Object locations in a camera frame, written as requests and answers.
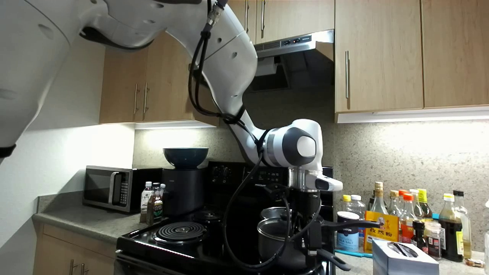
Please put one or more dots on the lime cap bottle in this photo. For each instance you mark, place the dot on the lime cap bottle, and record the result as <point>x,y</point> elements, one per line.
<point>424,203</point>

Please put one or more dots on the short wooden wall cabinet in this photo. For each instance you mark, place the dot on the short wooden wall cabinet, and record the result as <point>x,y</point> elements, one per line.
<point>300,15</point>

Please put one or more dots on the slim tan cap bottle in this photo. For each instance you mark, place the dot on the slim tan cap bottle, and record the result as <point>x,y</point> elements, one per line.
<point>393,202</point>

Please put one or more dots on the blue container white lid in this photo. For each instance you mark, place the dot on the blue container white lid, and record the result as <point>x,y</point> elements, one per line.
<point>347,240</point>

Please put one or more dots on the black cylindrical appliance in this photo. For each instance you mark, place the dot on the black cylindrical appliance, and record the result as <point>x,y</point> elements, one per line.
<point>184,191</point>

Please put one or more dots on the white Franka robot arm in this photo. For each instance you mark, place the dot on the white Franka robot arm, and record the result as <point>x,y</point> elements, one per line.
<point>224,55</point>

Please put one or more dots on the small dark jar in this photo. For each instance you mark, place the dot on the small dark jar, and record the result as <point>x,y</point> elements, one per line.
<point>419,235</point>

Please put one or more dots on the white under-cabinet light strip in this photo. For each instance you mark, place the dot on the white under-cabinet light strip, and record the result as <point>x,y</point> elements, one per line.
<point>407,115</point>

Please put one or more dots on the black cap clear bottle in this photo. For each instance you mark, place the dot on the black cap clear bottle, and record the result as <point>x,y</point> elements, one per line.
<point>465,219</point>

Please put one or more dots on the silver black microwave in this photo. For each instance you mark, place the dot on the silver black microwave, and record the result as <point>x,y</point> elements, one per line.
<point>101,185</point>

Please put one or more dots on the wooden base cabinet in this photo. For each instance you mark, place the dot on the wooden base cabinet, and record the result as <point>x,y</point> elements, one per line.
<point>56,252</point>

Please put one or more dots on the small clear jar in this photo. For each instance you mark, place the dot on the small clear jar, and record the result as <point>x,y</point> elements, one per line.
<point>433,238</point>

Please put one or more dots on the wide wooden wall cabinet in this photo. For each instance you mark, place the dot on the wide wooden wall cabinet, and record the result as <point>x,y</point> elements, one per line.
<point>387,51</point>

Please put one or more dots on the dark blue bowl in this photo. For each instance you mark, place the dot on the dark blue bowl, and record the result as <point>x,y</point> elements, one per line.
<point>185,156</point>

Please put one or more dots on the glass pot lid black knob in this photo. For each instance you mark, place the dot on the glass pot lid black knob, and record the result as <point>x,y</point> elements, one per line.
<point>276,211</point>

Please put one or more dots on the white cap clear bottle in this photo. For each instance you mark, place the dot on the white cap clear bottle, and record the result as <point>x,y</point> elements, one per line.
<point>358,205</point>

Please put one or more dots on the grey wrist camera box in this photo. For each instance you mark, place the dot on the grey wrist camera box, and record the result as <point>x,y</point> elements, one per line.
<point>326,183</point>

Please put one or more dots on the steel range hood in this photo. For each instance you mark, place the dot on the steel range hood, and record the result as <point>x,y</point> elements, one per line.
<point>306,43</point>

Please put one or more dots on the white tissue box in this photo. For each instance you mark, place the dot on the white tissue box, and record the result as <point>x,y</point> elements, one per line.
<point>402,260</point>

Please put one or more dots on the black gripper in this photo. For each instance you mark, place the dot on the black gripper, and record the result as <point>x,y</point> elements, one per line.
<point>308,208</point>

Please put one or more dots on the double-door wooden wall cabinet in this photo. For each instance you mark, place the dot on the double-door wooden wall cabinet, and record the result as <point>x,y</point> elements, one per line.
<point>132,86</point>

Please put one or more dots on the black electric stove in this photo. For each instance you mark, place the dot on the black electric stove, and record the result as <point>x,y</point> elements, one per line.
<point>153,249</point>

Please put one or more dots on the dark spice bottle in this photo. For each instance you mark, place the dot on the dark spice bottle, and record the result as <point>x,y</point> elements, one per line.
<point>156,206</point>

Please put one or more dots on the tall gold cap bottle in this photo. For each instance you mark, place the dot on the tall gold cap bottle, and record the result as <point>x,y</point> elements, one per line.
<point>378,200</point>

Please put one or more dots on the yellow cap bottle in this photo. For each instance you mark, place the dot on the yellow cap bottle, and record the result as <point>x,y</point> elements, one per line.
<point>346,203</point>

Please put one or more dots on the orange cap red label bottle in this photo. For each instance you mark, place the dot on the orange cap red label bottle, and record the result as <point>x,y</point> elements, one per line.
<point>407,219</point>

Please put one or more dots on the yellow carton box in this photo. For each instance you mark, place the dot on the yellow carton box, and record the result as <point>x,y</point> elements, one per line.
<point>384,231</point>

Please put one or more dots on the dark soy sauce bottle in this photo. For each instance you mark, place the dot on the dark soy sauce bottle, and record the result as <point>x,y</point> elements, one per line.
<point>451,234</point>

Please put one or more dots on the black coil burner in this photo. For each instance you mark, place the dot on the black coil burner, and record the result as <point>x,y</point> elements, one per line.
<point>181,231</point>

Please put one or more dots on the white cap spice bottle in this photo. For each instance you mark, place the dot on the white cap spice bottle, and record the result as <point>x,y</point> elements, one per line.
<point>146,203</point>

